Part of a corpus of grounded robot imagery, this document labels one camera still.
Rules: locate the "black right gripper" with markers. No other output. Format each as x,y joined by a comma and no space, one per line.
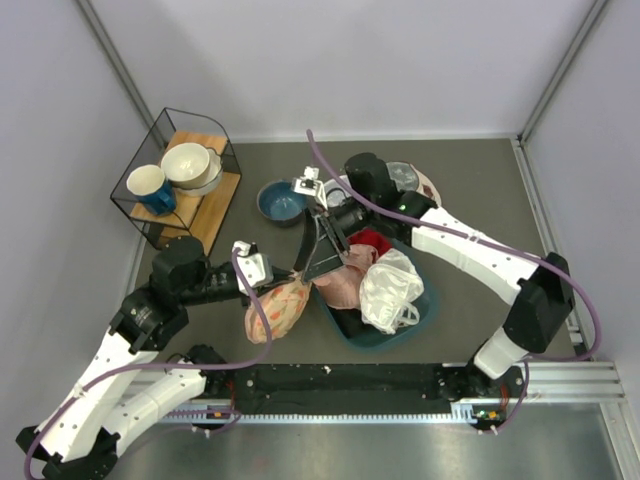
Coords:
325,257

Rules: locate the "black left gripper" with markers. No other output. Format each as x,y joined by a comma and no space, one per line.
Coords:
279,276

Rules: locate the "floral mesh laundry bag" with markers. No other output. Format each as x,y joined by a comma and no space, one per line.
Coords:
283,307

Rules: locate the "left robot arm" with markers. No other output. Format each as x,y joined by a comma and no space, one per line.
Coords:
124,390

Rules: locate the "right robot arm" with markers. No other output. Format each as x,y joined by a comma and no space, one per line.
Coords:
536,289

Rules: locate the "pink bra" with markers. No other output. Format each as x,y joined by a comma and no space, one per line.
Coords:
340,288

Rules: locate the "red bra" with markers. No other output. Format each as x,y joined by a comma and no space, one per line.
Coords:
371,238

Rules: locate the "white bra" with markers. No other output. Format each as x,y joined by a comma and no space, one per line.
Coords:
388,292

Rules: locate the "white insulated lunch bag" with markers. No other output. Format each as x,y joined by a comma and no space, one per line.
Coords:
405,175

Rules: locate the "dark blue ceramic bowl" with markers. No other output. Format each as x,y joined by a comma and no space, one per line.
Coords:
280,204

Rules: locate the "black garment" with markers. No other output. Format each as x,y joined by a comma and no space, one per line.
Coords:
350,323

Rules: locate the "white bowl underneath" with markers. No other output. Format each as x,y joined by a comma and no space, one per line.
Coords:
206,182

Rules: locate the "cream ceramic bowl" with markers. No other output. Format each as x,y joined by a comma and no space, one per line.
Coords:
186,165

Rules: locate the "blue mug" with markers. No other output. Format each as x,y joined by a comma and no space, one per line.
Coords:
149,185

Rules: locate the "teal plastic basin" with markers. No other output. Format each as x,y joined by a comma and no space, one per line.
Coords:
374,340

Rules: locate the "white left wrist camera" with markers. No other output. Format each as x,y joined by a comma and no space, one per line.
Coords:
252,268

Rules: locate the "black wire wooden shelf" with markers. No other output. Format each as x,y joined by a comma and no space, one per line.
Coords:
200,217

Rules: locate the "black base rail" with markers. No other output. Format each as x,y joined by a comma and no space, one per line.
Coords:
335,389

